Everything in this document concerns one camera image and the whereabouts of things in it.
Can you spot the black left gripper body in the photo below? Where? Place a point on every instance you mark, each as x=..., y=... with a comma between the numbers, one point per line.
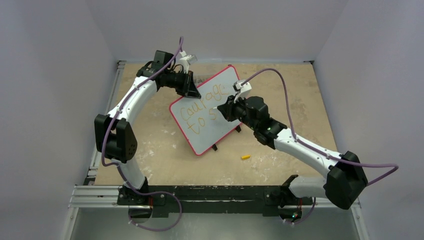
x=178, y=81

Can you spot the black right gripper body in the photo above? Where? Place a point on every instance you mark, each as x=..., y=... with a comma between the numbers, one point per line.
x=230, y=110

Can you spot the red framed whiteboard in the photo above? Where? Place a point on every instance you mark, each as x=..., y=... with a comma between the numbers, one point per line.
x=201, y=125

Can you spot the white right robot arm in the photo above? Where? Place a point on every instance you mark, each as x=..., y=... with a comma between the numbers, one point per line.
x=343, y=178

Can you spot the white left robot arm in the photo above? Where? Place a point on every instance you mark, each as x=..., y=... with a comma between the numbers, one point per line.
x=114, y=137

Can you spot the clear plastic holder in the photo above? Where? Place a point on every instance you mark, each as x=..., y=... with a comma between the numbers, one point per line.
x=199, y=79

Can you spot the black stop block lower right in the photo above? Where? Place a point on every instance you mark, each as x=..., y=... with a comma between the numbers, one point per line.
x=237, y=129

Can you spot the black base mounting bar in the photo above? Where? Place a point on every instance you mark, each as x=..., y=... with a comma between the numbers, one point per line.
x=267, y=200

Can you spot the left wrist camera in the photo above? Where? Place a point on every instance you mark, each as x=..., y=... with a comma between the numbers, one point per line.
x=186, y=60

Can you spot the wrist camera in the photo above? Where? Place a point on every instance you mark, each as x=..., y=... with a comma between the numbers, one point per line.
x=242, y=89
x=186, y=60

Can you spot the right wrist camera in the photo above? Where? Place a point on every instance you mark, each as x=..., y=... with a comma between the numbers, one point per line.
x=242, y=89

